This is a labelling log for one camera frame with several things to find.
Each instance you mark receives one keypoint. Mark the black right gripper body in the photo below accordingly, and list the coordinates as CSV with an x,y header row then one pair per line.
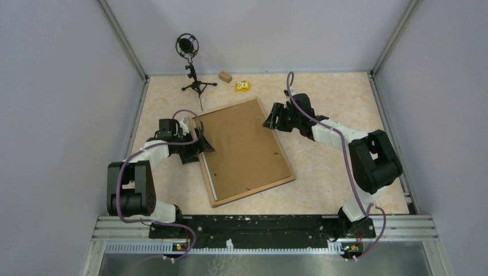
x,y
294,119

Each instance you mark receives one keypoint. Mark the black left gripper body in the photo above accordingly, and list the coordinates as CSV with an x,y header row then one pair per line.
x,y
187,147

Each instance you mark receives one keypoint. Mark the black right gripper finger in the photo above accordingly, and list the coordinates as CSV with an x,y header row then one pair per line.
x,y
277,110
273,123

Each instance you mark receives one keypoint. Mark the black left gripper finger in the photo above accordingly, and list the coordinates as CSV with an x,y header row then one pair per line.
x,y
202,143
191,156

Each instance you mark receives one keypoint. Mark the wooden picture frame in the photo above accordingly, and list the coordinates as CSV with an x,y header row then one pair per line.
x,y
255,190

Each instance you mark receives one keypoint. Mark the brown cardboard backing board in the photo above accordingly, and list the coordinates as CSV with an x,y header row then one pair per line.
x,y
244,148

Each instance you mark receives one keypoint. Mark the beach landscape photo print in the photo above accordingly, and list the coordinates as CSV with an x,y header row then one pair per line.
x,y
204,164

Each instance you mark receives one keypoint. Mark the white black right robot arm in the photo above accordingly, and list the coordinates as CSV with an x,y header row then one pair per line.
x,y
372,164

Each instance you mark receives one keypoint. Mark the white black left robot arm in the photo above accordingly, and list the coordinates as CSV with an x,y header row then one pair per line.
x,y
131,194

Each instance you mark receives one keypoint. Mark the yellow toy car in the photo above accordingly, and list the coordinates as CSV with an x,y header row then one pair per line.
x,y
242,86

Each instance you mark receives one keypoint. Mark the small wooden block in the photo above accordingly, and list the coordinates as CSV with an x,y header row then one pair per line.
x,y
225,77

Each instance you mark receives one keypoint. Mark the black microphone on tripod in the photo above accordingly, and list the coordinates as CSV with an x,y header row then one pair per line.
x,y
187,47

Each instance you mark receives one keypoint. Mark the aluminium frame rail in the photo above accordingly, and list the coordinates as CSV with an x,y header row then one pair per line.
x,y
114,236

